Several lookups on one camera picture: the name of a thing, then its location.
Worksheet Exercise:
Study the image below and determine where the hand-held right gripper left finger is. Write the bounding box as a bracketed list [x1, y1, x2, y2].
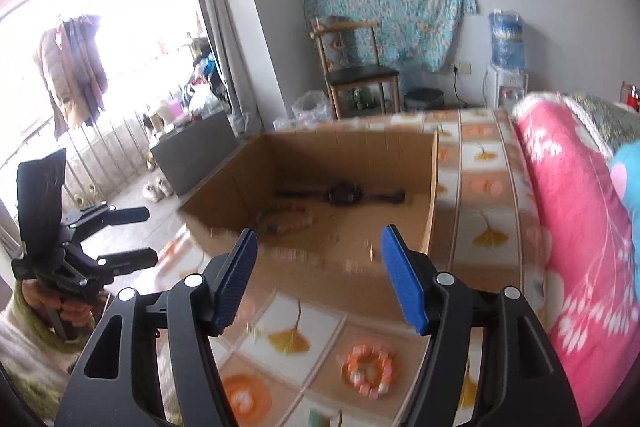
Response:
[52, 228, 260, 427]

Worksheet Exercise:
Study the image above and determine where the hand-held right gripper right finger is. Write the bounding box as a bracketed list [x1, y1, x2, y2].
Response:
[379, 223, 585, 427]

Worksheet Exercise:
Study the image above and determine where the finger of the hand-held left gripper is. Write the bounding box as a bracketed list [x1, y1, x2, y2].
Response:
[65, 206, 152, 239]
[75, 247, 159, 281]

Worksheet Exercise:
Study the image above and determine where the brown cardboard box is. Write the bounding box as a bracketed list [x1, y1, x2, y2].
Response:
[177, 129, 441, 313]

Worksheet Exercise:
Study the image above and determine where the colourful bead necklace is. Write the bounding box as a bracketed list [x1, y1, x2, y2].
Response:
[255, 202, 317, 235]

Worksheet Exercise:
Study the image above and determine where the purple and pink smartwatch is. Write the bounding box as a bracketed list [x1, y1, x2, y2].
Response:
[274, 181, 407, 206]

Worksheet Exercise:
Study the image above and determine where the orange and white bead bracelet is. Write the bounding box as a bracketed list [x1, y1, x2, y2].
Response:
[340, 343, 401, 397]

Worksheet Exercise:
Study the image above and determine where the person's left hand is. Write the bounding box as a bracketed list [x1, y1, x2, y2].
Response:
[20, 279, 108, 339]

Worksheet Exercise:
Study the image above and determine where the dark grey cabinet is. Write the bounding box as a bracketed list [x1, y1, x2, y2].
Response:
[150, 109, 236, 198]

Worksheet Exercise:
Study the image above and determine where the brown hanging coat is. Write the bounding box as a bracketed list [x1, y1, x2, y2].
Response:
[34, 24, 86, 140]

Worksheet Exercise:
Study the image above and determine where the purple hanging coat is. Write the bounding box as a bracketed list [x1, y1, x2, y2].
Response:
[65, 14, 108, 125]

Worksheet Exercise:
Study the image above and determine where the pink flowered blanket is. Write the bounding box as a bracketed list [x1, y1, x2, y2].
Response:
[512, 91, 640, 425]

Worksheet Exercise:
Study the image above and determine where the large white plastic bag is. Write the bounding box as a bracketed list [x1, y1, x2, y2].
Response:
[290, 89, 333, 122]

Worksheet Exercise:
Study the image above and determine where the empty clear water jug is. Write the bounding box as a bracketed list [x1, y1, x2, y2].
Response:
[395, 59, 426, 92]

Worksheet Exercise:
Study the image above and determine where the wooden chair with black seat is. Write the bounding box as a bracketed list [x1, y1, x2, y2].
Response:
[310, 19, 401, 120]

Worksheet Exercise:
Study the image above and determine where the grey curtain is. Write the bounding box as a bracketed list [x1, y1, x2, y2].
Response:
[180, 0, 261, 140]

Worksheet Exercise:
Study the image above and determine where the blue pillow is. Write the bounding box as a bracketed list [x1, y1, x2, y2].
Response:
[607, 142, 640, 220]

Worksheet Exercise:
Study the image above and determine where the grey textured blanket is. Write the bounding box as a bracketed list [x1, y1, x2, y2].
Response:
[565, 93, 640, 160]

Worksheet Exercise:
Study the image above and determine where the blue water bottle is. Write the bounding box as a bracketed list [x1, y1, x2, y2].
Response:
[487, 9, 526, 70]

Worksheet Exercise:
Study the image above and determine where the small red packet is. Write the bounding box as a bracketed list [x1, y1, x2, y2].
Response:
[620, 81, 640, 112]

